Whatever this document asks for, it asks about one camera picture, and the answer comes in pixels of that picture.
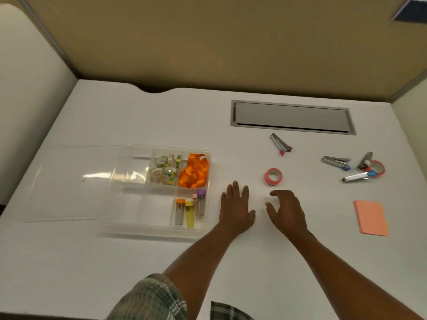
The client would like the person's left hand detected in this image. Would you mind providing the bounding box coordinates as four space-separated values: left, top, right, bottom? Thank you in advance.
218 181 256 236

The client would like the person's right hand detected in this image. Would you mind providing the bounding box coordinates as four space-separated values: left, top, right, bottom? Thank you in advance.
266 190 309 239

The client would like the person's left forearm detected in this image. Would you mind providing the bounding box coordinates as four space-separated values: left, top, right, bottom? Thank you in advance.
162 226 247 320

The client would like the person's right forearm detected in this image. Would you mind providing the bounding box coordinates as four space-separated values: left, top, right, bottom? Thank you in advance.
289 229 425 320

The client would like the purple capped lead tube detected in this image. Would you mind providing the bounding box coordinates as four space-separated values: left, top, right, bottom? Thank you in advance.
196 189 206 218

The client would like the pink tape roll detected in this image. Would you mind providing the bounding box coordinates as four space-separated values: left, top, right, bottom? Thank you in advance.
264 168 284 186

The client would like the yellow lead tube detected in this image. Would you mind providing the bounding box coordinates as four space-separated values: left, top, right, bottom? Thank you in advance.
184 200 195 228

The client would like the pile of orange tape rolls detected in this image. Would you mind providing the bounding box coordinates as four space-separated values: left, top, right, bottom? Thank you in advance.
177 153 210 189

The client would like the orange capped lead tube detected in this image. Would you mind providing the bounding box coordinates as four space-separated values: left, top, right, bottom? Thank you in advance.
175 198 186 226

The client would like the clear plastic organizer box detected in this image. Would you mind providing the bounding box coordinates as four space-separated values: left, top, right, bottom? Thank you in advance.
96 144 213 239

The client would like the white marker blue cap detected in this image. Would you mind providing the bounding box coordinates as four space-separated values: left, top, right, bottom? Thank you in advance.
342 170 378 183

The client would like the orange sticky note pad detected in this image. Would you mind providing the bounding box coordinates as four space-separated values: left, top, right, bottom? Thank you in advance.
353 200 390 238

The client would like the red tape roll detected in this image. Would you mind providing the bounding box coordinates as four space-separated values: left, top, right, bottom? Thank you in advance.
366 160 386 178

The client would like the green plaid shirt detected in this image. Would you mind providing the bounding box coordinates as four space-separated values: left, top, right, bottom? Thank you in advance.
106 273 255 320

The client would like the tan cubicle partition panel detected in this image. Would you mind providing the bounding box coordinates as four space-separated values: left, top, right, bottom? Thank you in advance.
15 0 427 104

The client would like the clear plastic box lid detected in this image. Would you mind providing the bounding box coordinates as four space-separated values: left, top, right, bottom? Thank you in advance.
21 145 125 223

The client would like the dark blue board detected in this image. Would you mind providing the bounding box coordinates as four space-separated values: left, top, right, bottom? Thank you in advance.
391 0 427 24

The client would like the grey desk cable hatch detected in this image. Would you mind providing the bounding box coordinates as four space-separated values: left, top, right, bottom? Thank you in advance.
230 99 357 136

